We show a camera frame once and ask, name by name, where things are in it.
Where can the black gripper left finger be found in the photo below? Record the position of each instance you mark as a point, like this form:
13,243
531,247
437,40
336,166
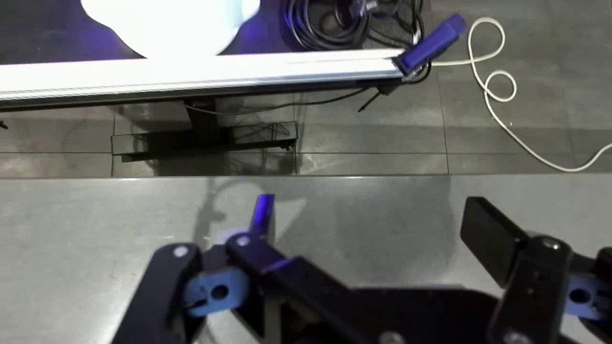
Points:
173,287

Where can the blue marker pen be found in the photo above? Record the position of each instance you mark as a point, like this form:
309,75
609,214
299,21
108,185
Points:
431,44

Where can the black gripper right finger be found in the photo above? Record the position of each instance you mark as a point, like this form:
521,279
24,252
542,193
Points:
537,279

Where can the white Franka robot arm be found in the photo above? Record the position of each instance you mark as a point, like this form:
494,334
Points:
173,21

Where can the white metal rail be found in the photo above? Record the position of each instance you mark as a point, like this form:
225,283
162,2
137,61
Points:
192,73

